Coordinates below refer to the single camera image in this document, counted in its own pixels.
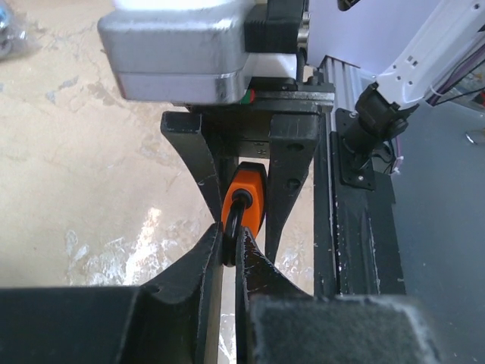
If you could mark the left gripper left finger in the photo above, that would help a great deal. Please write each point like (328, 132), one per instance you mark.
(173, 318)

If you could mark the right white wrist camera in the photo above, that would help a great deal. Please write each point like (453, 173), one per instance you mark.
(201, 52)

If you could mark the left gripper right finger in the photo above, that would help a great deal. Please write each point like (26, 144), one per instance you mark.
(276, 322)

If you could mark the orange padlock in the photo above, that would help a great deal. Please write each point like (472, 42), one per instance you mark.
(243, 207)

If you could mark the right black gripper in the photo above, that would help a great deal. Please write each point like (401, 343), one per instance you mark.
(280, 119)

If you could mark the blue patterned sponge pack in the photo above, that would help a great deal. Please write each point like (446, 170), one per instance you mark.
(16, 39)

